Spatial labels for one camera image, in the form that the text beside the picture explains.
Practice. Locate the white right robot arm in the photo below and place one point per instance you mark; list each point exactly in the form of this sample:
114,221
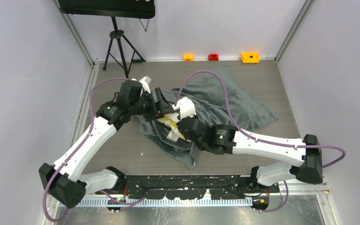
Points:
296,158

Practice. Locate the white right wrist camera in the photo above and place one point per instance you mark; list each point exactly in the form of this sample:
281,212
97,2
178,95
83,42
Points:
184,108

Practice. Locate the red small block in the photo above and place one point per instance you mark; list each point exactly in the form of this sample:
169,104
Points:
213,57

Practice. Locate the orange small block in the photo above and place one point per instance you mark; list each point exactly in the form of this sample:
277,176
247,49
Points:
188,57

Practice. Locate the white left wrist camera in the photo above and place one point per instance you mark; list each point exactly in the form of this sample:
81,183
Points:
145,81

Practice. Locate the aluminium left side rail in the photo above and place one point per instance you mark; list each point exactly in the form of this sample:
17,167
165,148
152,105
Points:
84,104

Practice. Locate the aluminium rail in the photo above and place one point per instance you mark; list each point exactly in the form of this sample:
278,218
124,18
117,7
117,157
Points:
116,200
84,104

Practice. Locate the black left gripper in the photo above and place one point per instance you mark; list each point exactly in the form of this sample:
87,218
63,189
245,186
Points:
159,108

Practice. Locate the black tripod stand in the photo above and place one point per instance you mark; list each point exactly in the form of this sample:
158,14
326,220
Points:
118,35

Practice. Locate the aluminium front rail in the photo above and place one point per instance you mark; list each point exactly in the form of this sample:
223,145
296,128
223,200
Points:
116,200

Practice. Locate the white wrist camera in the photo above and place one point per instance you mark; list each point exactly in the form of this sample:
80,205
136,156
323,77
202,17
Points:
184,108
145,81

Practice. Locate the grey plush pillowcase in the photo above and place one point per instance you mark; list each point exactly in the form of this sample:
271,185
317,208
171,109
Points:
210,95

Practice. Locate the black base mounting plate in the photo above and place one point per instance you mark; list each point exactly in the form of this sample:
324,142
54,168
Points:
189,187

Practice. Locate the yellow small bin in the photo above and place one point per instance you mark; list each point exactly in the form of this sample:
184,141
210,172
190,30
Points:
250,57

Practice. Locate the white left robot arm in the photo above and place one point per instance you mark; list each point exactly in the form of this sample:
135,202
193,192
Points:
64,179

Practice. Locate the black panel on tripod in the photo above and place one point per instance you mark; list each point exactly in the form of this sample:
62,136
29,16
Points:
143,9

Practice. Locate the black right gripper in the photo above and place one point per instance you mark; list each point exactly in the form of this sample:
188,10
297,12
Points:
185,137

